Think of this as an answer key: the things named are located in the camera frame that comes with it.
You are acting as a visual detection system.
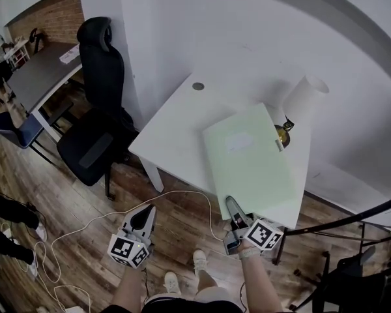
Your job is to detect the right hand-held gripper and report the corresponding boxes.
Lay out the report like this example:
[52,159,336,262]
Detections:
[223,196,285,256]

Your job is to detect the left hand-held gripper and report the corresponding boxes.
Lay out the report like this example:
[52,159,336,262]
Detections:
[108,205,158,269]

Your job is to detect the light green folder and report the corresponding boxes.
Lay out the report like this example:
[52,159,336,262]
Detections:
[201,102,304,220]

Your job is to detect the person's right forearm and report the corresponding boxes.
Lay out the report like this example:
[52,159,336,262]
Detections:
[240,256,283,313]

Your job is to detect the person's left forearm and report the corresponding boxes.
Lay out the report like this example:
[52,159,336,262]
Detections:
[109,265,143,313]

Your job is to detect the white desk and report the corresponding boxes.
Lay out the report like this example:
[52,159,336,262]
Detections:
[127,72,314,231]

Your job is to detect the pale wrist band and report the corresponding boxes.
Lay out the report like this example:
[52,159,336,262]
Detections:
[239,247,263,260]

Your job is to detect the white sneaker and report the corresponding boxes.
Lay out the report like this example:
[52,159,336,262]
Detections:
[163,271,182,296]
[192,249,209,277]

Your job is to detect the person's right leg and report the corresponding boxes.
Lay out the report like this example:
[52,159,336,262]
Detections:
[196,268,236,303]

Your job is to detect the black shorts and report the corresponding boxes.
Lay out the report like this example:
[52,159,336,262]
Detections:
[100,297,248,313]

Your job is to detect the black office chair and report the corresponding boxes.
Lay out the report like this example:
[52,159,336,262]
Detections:
[56,16,139,202]
[289,245,391,313]

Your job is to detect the white shade table lamp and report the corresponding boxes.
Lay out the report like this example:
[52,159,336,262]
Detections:
[272,74,330,149]

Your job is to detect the blue chair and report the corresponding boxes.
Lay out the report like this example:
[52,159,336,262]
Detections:
[0,109,44,150]

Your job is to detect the grey table with white legs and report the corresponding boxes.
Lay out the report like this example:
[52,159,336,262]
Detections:
[5,42,84,143]

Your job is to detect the white paper sheet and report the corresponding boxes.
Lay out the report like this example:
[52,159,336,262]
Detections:
[59,44,81,65]

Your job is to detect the white desktop shelf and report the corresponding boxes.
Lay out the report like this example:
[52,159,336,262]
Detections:
[4,38,31,68]

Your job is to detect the white floor cable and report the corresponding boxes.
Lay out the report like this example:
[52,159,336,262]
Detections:
[35,189,228,313]

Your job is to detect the thin black cable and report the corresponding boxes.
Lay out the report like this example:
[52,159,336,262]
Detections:
[141,267,151,303]
[238,281,248,313]

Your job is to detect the black floor cable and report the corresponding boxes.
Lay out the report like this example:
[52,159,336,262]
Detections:
[0,190,42,213]

